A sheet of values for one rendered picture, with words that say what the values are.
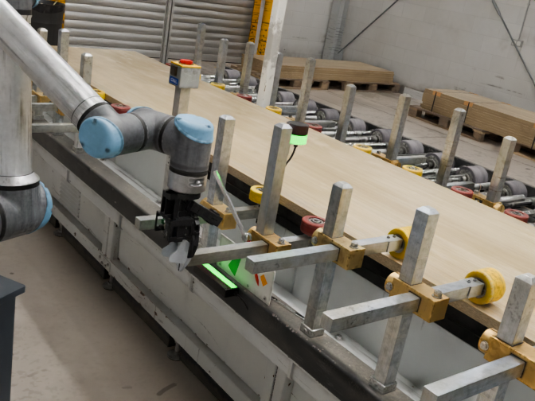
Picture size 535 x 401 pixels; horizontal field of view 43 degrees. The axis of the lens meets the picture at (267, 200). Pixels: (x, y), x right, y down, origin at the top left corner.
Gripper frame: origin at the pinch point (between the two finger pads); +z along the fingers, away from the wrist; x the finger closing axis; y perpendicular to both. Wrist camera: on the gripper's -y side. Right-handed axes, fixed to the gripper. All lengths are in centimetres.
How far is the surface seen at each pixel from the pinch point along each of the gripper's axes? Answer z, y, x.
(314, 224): -8.1, -39.0, 2.4
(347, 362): 12.6, -26.7, 35.0
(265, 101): -9, -123, -135
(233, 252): -2.5, -13.7, 1.5
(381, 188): -8, -89, -20
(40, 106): -1, -17, -149
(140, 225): -0.9, -0.3, -23.5
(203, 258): -1.9, -4.7, 1.5
